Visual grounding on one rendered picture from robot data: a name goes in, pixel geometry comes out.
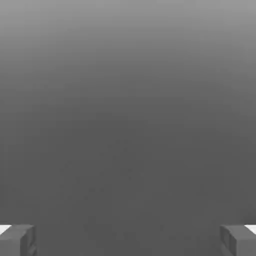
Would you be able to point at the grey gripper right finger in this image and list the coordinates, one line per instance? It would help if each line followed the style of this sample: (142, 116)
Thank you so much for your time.
(240, 242)

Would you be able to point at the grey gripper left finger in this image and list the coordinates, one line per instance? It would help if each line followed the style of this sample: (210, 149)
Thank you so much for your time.
(15, 241)

